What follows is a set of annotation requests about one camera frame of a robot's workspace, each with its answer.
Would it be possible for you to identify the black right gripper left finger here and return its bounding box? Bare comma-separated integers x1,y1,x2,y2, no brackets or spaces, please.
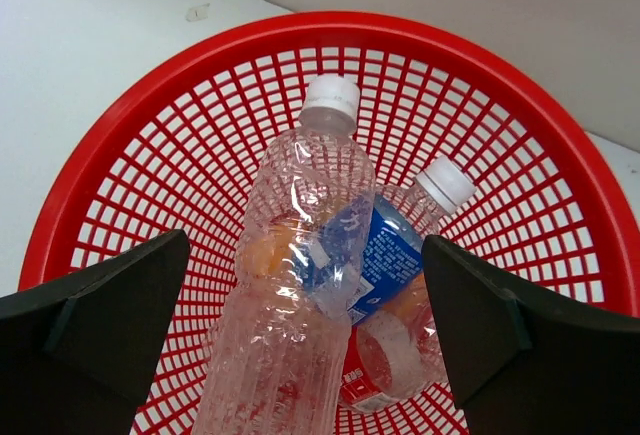
1,230,190,434

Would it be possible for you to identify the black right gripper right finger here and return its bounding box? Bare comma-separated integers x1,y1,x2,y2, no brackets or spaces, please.
422,235,639,434

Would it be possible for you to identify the clear bottle red label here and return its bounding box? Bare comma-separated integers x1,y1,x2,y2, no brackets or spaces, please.
339,306,448,414

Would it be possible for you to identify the clear bottle blue label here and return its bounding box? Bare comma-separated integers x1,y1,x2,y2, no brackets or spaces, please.
299,154,477,327

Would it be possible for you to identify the clear unlabelled plastic bottle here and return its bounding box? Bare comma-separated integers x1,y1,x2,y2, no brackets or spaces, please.
193,74,376,434

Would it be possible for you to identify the red mesh plastic bin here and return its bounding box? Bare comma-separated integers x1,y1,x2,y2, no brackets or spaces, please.
19,12,639,434

